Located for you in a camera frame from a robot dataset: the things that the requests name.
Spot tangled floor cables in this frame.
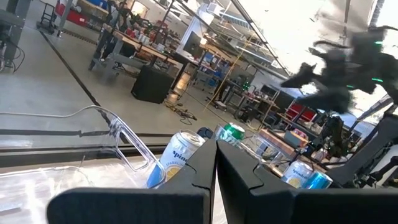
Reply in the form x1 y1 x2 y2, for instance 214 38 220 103
164 98 198 126

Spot green Sprite can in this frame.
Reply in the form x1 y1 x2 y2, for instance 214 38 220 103
214 122 246 147

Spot small wheeled dolly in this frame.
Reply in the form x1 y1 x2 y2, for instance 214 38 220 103
206 99 228 112

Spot hanging yellow cable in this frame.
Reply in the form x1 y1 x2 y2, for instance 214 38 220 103
203 33 253 111

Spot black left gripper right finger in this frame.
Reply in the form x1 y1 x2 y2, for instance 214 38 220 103
216 139 398 224

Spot clear plastic bin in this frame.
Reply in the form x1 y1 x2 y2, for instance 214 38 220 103
213 123 295 175
0 105 167 224

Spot white blue Spindrift can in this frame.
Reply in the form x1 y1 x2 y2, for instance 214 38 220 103
146 129 206 190
281 160 314 190

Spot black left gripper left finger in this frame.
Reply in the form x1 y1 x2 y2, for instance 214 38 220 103
46 139 218 224

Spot blue shelving rack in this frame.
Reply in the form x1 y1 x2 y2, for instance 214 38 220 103
201 51 225 88

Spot wooden workbench grey legs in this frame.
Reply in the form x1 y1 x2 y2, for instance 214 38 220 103
88 23 184 85
0 0 32 74

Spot black computer tower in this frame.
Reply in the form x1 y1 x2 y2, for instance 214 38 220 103
130 64 175 105

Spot black hand truck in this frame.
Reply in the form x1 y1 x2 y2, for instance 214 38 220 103
36 1 57 35

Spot black computer monitor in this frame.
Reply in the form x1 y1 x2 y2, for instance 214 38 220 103
182 30 203 59

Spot light blue Red Bull can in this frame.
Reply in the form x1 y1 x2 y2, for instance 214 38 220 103
303 170 334 190

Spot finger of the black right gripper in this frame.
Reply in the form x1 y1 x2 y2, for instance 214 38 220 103
280 62 322 90
297 88 354 115

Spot black office desk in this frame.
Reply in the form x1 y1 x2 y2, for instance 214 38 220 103
169 51 224 94

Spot red storage bin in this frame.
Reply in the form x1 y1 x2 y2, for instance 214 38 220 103
55 1 90 27

